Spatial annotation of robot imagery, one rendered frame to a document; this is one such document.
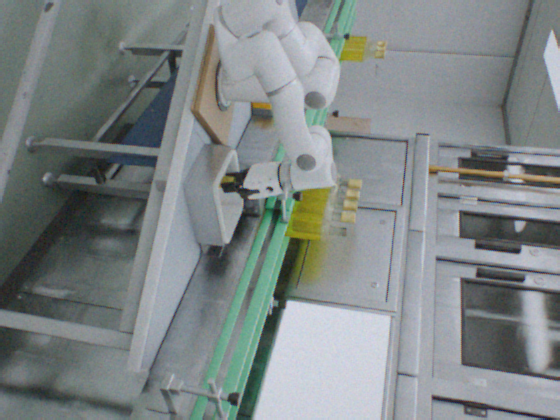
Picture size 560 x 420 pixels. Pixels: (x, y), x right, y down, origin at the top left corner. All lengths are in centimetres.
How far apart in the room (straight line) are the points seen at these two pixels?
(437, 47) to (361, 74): 114
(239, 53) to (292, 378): 85
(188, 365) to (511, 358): 90
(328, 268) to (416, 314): 31
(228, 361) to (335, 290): 47
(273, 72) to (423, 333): 87
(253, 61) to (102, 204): 111
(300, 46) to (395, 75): 676
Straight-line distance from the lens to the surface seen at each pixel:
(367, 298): 163
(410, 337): 157
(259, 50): 119
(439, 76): 809
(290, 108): 121
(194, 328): 137
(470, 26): 778
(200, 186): 133
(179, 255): 138
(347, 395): 146
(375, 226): 184
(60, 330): 144
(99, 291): 182
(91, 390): 161
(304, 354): 151
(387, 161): 217
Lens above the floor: 127
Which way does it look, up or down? 12 degrees down
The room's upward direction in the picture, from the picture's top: 97 degrees clockwise
